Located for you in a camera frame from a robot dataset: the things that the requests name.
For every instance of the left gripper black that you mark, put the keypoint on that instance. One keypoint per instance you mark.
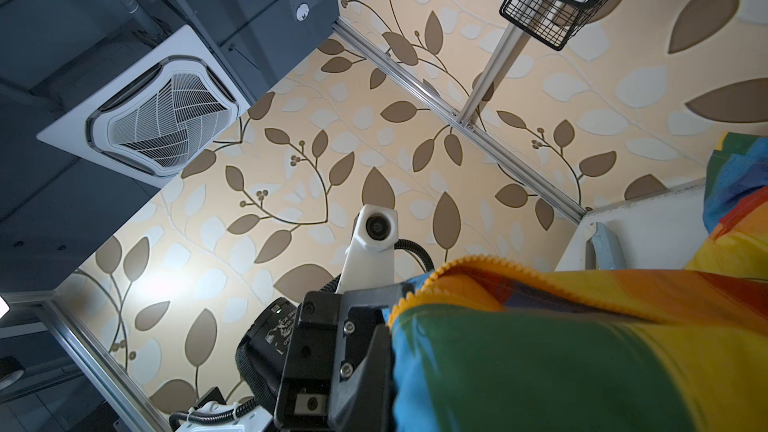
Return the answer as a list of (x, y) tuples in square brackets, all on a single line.
[(326, 364)]

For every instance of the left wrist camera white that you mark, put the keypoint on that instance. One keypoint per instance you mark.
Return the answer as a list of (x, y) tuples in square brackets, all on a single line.
[(370, 260)]

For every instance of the ceiling air conditioner vent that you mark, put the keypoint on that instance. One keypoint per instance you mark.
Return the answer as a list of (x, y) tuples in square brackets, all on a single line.
[(157, 116)]

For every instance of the rainbow striped jacket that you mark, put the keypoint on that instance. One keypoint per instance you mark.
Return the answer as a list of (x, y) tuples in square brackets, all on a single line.
[(487, 344)]

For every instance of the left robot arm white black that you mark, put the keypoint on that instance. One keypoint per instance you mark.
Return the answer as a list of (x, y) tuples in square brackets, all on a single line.
[(212, 414)]

